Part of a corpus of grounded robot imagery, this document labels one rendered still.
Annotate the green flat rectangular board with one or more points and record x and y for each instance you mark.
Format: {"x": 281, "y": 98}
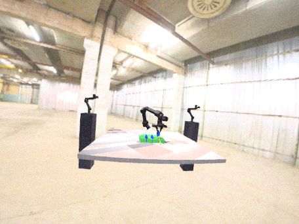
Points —
{"x": 150, "y": 138}

